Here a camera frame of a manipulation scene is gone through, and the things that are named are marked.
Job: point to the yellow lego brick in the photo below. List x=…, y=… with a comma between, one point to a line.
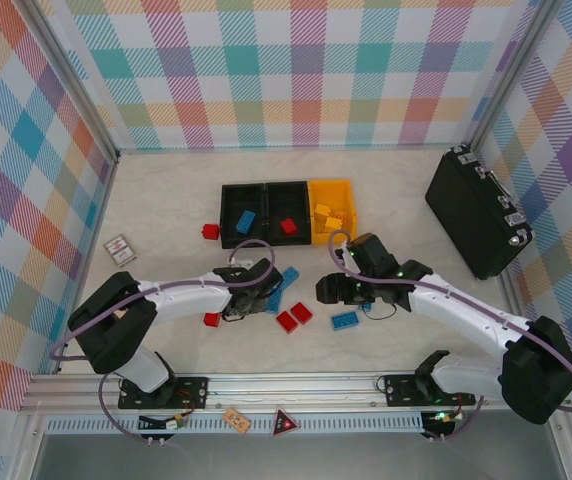
x=344, y=221
x=333, y=224
x=322, y=212

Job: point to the small red lego brick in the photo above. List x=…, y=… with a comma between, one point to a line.
x=210, y=231
x=289, y=226
x=211, y=320

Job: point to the small blue lego brick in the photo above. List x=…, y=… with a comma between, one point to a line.
x=365, y=306

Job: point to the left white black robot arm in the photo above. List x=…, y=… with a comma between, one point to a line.
x=186, y=300

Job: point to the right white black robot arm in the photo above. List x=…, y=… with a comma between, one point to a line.
x=461, y=315

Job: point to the yellow plastic bin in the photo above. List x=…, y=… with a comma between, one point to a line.
x=333, y=190

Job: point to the black hard carrying case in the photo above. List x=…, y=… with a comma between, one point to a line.
x=476, y=220

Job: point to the small orange tag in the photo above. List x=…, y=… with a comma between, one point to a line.
x=236, y=420

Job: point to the red triangle warning sign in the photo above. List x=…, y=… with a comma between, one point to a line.
x=286, y=426

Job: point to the small wooden block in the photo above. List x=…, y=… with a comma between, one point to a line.
x=121, y=314

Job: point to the playing card deck box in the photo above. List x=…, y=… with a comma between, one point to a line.
x=121, y=252

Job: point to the left base power connector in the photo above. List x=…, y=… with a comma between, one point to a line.
x=173, y=424

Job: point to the base power connector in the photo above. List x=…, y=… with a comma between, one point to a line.
x=438, y=419
x=173, y=424

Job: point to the right base power connector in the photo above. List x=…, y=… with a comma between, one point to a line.
x=438, y=419

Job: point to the aluminium front rail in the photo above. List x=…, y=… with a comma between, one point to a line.
x=291, y=387

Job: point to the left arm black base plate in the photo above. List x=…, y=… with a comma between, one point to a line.
x=193, y=392

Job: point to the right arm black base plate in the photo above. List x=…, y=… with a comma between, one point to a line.
x=396, y=390

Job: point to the aluminium side rail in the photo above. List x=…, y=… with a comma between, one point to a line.
x=513, y=300

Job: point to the aluminium frame post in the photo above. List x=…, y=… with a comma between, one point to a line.
x=510, y=75
x=76, y=75

